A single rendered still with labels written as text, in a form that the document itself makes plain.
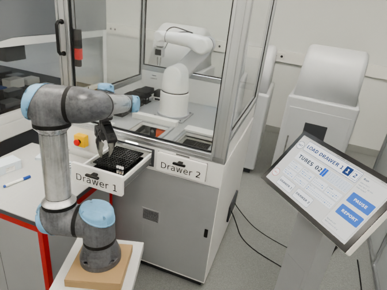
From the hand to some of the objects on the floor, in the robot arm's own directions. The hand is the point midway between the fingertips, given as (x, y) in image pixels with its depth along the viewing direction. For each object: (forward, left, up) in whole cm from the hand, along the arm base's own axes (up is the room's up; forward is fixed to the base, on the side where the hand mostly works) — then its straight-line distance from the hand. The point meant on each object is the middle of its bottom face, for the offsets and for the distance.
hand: (105, 155), depth 155 cm
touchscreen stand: (-38, -89, -102) cm, 140 cm away
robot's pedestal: (-47, +2, -98) cm, 109 cm away
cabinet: (+64, -36, -96) cm, 121 cm away
